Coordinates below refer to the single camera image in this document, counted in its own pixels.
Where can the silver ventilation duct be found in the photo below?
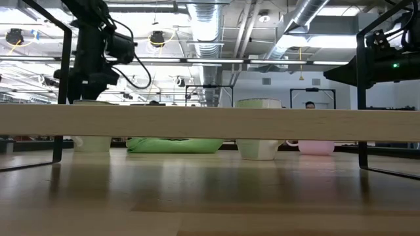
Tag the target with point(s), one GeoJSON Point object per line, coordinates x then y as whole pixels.
{"type": "Point", "coordinates": [303, 14]}
{"type": "Point", "coordinates": [208, 29]}

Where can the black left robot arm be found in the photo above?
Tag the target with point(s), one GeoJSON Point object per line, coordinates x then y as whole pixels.
{"type": "Point", "coordinates": [88, 49]}

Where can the green white striped mug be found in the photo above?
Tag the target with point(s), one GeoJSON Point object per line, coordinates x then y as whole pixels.
{"type": "Point", "coordinates": [259, 149]}

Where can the grey wall vent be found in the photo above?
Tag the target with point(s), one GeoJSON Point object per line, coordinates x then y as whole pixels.
{"type": "Point", "coordinates": [266, 81]}
{"type": "Point", "coordinates": [316, 81]}

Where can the black background rig frame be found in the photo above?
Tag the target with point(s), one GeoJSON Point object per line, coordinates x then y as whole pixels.
{"type": "Point", "coordinates": [311, 89]}
{"type": "Point", "coordinates": [210, 86]}

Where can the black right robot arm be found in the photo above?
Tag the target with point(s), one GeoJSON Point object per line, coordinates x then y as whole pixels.
{"type": "Point", "coordinates": [387, 69]}

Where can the person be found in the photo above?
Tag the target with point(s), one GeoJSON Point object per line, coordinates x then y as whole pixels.
{"type": "Point", "coordinates": [309, 105]}

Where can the black metal table frame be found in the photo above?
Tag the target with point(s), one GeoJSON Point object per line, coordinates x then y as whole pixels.
{"type": "Point", "coordinates": [33, 145]}

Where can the pink mug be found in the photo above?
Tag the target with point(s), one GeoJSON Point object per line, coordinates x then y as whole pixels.
{"type": "Point", "coordinates": [315, 147]}

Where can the ceiling light strip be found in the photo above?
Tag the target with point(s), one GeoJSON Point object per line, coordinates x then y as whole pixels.
{"type": "Point", "coordinates": [329, 62]}

